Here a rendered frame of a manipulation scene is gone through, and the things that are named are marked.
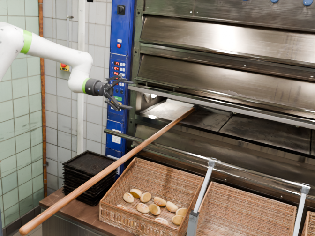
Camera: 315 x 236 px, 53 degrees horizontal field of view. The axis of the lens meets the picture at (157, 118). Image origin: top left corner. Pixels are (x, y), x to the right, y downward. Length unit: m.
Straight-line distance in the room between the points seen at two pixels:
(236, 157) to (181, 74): 0.66
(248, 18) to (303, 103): 0.59
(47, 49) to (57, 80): 0.99
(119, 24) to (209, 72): 0.70
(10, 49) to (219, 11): 1.19
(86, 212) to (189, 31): 1.38
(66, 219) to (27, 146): 0.83
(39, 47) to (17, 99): 1.02
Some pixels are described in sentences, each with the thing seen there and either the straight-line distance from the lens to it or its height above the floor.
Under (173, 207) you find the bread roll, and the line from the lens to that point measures 2.30.
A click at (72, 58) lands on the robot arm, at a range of 1.80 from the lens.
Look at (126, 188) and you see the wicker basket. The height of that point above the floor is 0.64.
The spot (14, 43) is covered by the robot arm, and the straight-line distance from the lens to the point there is 1.53.
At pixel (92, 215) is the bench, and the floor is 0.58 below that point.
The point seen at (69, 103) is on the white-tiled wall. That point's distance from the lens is 2.70.
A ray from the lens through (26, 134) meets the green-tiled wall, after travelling 2.85.
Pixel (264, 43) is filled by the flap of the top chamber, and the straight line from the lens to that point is 1.98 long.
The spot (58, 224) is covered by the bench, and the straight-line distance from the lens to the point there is 2.43.
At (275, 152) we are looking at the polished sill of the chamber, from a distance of 2.11.
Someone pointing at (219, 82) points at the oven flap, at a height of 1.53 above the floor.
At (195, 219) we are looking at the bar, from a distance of 1.72.
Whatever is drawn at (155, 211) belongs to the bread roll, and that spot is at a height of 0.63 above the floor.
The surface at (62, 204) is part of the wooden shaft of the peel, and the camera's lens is 1.31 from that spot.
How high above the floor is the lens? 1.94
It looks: 19 degrees down
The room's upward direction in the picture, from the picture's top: 6 degrees clockwise
